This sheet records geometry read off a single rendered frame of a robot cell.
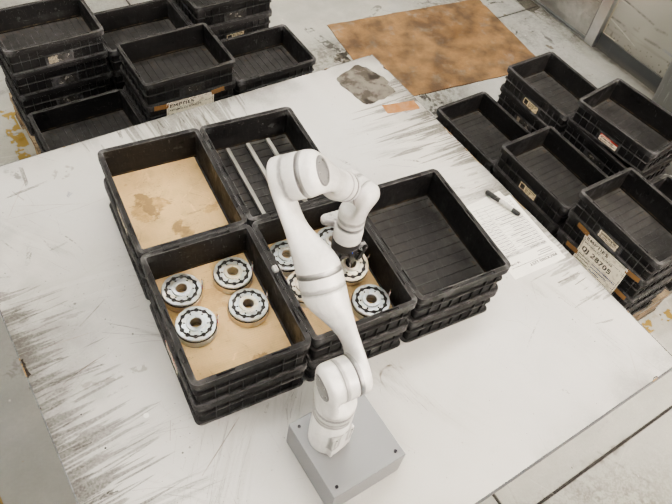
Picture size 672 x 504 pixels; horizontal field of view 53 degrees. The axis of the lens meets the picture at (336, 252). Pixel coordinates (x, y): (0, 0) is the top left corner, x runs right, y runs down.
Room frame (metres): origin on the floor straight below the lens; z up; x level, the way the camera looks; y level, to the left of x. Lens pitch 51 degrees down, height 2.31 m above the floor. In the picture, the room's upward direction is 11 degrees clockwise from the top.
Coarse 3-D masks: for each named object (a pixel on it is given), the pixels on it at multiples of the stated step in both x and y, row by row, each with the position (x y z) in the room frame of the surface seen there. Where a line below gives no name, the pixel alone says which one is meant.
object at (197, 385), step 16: (192, 240) 1.05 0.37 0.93; (208, 240) 1.06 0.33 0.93; (256, 240) 1.09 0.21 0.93; (144, 256) 0.97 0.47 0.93; (144, 272) 0.93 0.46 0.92; (272, 272) 1.00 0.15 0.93; (160, 304) 0.84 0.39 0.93; (288, 304) 0.91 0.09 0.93; (176, 336) 0.76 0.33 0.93; (304, 336) 0.83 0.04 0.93; (176, 352) 0.74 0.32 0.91; (272, 352) 0.77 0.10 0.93; (288, 352) 0.78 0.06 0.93; (240, 368) 0.71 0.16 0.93; (256, 368) 0.73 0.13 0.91; (192, 384) 0.65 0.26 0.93; (208, 384) 0.67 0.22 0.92
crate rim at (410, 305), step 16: (304, 208) 1.23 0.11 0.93; (256, 224) 1.14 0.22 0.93; (272, 256) 1.05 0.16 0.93; (384, 256) 1.12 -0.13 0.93; (288, 288) 0.96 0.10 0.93; (400, 304) 0.97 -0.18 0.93; (304, 320) 0.87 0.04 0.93; (368, 320) 0.91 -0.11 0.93; (320, 336) 0.84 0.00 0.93; (336, 336) 0.85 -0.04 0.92
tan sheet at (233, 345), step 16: (240, 256) 1.10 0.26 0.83; (192, 272) 1.02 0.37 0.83; (208, 272) 1.03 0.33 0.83; (160, 288) 0.95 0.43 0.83; (208, 288) 0.98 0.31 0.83; (256, 288) 1.01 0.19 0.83; (208, 304) 0.93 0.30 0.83; (224, 304) 0.94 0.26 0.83; (224, 320) 0.89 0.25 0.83; (272, 320) 0.92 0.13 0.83; (224, 336) 0.85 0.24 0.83; (240, 336) 0.85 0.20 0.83; (256, 336) 0.86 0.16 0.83; (272, 336) 0.87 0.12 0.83; (192, 352) 0.78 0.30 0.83; (208, 352) 0.79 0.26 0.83; (224, 352) 0.80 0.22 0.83; (240, 352) 0.81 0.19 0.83; (256, 352) 0.82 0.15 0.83; (192, 368) 0.74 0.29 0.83; (208, 368) 0.75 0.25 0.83; (224, 368) 0.76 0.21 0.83
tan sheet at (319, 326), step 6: (282, 240) 1.18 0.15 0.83; (270, 246) 1.16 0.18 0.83; (366, 276) 1.12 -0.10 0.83; (372, 276) 1.12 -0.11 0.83; (360, 282) 1.09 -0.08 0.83; (366, 282) 1.10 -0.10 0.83; (372, 282) 1.10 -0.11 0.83; (348, 288) 1.06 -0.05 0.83; (354, 288) 1.07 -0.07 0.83; (348, 294) 1.04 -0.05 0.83; (390, 306) 1.03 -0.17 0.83; (306, 312) 0.96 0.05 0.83; (312, 312) 0.97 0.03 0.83; (312, 318) 0.95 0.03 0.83; (318, 318) 0.95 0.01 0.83; (354, 318) 0.97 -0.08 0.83; (312, 324) 0.93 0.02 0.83; (318, 324) 0.93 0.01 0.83; (324, 324) 0.94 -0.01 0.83; (318, 330) 0.92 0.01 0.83; (324, 330) 0.92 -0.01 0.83; (330, 330) 0.92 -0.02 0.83
